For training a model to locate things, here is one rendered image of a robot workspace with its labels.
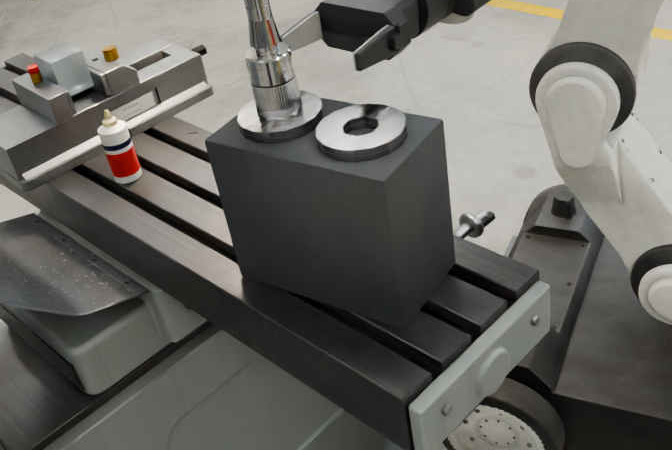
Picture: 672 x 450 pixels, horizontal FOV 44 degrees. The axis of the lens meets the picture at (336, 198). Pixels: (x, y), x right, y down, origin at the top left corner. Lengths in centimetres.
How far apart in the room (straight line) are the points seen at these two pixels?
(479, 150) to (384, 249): 216
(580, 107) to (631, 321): 44
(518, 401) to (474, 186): 155
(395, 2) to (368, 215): 26
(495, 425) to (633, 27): 63
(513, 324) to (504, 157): 204
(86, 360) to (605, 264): 90
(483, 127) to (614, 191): 184
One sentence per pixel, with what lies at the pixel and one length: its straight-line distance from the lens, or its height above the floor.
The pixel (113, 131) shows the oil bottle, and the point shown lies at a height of 105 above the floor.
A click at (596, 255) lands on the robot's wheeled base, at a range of 157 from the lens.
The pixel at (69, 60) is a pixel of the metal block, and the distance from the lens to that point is 130.
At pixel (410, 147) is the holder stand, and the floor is 115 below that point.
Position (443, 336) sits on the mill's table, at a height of 97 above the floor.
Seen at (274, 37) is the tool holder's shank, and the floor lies 125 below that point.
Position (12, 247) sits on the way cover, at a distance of 128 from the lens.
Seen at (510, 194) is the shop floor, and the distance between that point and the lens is 272.
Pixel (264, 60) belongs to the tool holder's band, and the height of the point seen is 123.
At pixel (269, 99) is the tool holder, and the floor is 119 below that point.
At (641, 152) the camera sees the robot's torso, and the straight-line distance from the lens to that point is 129.
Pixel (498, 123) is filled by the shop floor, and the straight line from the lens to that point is 310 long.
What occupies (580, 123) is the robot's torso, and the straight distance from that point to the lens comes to 117.
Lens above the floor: 157
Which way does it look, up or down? 34 degrees down
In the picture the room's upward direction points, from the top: 10 degrees counter-clockwise
